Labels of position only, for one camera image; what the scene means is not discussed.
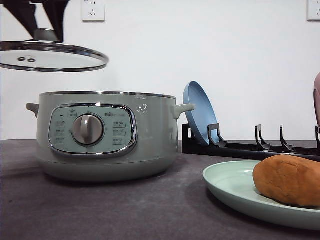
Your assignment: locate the glass steamer lid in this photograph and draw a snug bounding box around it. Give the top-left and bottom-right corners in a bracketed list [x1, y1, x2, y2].
[0, 28, 109, 72]

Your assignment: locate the pink plate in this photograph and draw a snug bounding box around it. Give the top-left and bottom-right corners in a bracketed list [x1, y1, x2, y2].
[313, 73, 320, 127]

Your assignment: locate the white wall socket left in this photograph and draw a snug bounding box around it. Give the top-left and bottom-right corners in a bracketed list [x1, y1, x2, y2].
[81, 0, 106, 24]

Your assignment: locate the white wall socket right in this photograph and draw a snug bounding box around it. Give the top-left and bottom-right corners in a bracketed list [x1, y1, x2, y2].
[307, 0, 320, 22]

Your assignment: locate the black plate rack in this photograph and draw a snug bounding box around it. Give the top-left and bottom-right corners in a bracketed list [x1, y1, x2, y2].
[181, 123, 320, 161]

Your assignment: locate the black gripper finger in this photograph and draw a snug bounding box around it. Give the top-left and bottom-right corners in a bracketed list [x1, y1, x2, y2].
[0, 1, 38, 39]
[42, 0, 70, 42]

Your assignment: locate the green electric steamer pot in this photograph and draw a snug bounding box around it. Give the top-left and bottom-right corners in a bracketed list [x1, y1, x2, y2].
[26, 91, 195, 183]

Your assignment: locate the white wall socket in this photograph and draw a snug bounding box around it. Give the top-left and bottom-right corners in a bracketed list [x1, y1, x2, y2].
[81, 0, 106, 24]
[307, 0, 320, 22]

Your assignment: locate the blue plate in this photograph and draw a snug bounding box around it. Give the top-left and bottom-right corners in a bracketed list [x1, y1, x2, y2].
[183, 81, 218, 144]

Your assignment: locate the green plate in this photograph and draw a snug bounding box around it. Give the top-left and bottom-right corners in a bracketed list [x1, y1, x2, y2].
[202, 160, 320, 231]

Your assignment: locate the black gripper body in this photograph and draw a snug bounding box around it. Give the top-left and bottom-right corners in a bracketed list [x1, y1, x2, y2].
[28, 0, 69, 6]

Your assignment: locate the brown potato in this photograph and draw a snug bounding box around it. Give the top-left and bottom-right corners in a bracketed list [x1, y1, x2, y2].
[252, 154, 320, 207]

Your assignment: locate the grey table mat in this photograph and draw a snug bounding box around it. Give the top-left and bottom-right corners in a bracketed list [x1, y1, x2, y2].
[0, 139, 320, 240]

